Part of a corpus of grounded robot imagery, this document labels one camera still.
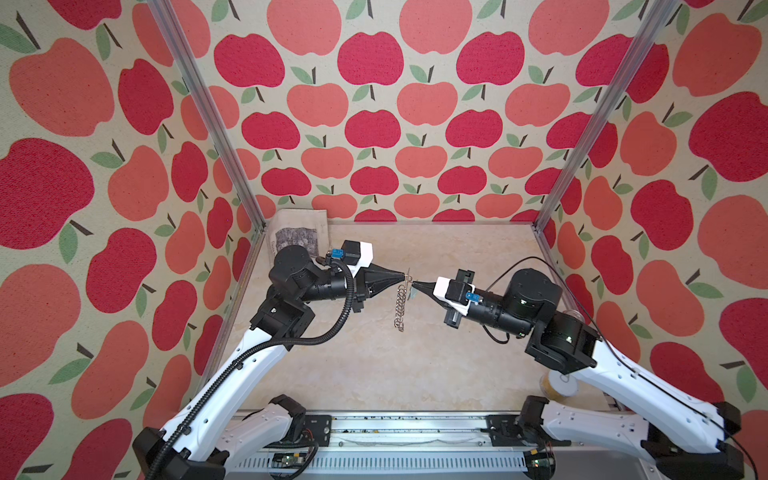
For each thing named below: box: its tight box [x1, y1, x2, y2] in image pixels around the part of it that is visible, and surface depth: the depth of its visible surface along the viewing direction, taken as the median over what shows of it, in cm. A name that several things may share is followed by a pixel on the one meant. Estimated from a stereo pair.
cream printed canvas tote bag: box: [268, 208, 329, 269], surface depth 115 cm
